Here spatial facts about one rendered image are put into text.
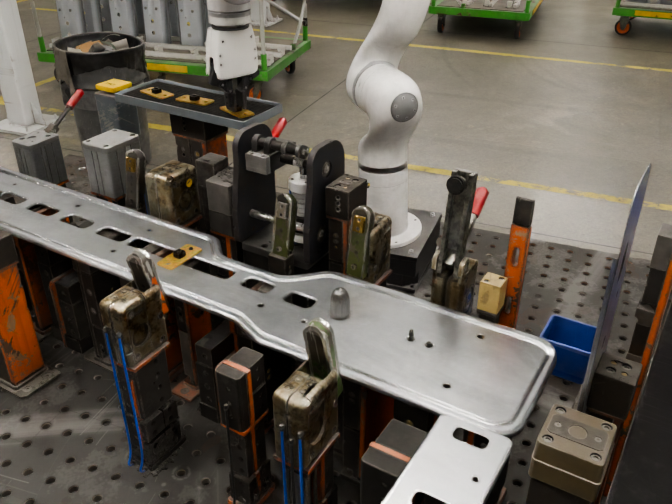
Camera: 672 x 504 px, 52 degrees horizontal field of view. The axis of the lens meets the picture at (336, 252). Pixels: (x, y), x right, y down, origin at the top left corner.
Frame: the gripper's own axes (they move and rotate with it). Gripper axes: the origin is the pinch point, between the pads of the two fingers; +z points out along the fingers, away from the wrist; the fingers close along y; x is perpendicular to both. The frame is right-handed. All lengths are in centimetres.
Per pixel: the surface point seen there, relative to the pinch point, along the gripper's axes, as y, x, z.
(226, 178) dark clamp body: 10.9, 11.8, 10.9
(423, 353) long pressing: 14, 69, 19
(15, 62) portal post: -56, -351, 74
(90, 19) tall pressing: -144, -438, 73
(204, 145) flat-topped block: 4.9, -6.5, 11.0
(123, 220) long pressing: 28.8, 0.7, 18.6
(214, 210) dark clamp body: 14.1, 11.4, 17.1
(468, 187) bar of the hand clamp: -2, 62, -1
